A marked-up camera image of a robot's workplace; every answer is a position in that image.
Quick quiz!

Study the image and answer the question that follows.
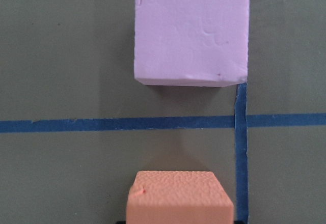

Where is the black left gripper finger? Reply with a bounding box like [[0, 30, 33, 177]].
[[116, 219, 244, 224]]

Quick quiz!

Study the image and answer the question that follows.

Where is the orange foam cube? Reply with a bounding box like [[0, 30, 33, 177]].
[[126, 171, 234, 223]]

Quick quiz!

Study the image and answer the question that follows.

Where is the purple foam block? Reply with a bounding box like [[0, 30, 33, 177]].
[[134, 0, 250, 87]]

